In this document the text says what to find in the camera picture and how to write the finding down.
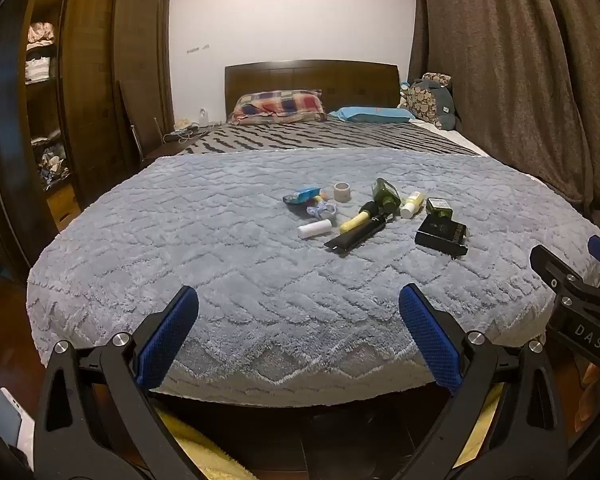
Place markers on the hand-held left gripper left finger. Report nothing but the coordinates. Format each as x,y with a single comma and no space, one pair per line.
170,340

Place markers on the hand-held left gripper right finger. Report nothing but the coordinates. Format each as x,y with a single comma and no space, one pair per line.
430,345

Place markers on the black box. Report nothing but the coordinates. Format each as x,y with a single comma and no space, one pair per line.
440,236

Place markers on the dark green jar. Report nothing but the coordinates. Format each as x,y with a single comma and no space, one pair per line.
438,208

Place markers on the black tube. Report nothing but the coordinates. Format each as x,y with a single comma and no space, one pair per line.
355,236

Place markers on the small cream bottle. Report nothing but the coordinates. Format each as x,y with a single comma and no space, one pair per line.
412,204

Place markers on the yellow tube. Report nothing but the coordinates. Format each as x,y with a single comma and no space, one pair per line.
352,222

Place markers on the olive green glass bottle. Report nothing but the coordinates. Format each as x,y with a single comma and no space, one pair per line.
386,194

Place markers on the white cylinder container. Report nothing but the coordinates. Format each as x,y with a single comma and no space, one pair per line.
314,230

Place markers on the beige tape roll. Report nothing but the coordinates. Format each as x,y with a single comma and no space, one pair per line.
341,196

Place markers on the clear plastic wrapper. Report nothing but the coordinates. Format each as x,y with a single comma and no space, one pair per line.
322,209

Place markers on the blue snack packet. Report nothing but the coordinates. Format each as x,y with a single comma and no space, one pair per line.
302,195

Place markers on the person's right hand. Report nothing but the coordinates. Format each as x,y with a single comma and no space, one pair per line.
591,375

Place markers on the grey plush blanket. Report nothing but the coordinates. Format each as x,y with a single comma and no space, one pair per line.
230,260

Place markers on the yellow fluffy mat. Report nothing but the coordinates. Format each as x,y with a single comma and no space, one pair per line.
205,450

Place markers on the white bed sheet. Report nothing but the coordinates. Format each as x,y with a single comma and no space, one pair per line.
452,137

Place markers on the white flat device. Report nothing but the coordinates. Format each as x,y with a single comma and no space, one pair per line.
7,417

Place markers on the grey plush toy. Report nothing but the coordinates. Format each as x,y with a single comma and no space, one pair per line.
445,107

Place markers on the wooden nightstand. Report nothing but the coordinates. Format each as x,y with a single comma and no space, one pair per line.
167,147

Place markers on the brown curtain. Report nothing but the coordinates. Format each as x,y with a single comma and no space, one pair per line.
520,70

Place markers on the log print cushion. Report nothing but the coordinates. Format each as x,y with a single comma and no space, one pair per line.
425,100

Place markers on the pile of mixed clothes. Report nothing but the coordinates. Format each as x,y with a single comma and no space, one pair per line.
51,157

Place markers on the blue pillow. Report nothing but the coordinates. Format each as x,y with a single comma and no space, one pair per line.
370,114

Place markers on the grey black striped bedspread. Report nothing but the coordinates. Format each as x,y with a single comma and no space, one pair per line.
305,137

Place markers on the plaid pillow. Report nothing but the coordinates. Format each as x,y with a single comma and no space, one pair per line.
277,105

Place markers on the wooden wardrobe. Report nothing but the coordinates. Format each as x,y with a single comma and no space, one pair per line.
90,85

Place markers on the wooden headboard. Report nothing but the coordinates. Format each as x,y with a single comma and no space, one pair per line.
310,77

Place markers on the white folded clothes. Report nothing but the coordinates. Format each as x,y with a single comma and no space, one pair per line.
37,69

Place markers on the pink folded clothes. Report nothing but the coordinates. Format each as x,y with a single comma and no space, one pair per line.
41,34

